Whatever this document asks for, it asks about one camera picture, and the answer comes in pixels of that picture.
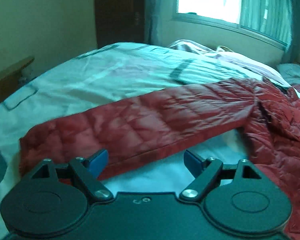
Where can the lilac crumpled bed sheet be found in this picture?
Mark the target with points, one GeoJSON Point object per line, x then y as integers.
{"type": "Point", "coordinates": [232, 57]}

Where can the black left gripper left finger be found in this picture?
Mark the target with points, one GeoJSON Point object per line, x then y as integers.
{"type": "Point", "coordinates": [82, 173]}

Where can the dark wooden wardrobe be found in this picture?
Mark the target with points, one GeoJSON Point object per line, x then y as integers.
{"type": "Point", "coordinates": [119, 21]}

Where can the red quilted down jacket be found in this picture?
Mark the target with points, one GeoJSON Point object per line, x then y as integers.
{"type": "Point", "coordinates": [139, 130]}

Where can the teal striped curtain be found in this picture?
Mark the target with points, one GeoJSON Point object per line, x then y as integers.
{"type": "Point", "coordinates": [278, 20]}

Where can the grey pillow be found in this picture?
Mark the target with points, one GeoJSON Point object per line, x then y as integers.
{"type": "Point", "coordinates": [290, 72]}

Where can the brown wooden side table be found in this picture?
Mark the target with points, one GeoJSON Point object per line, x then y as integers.
{"type": "Point", "coordinates": [9, 78]}

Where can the window with bright glass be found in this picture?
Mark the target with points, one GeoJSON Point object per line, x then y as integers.
{"type": "Point", "coordinates": [223, 14]}

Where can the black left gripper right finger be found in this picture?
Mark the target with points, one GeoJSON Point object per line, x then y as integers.
{"type": "Point", "coordinates": [208, 174]}

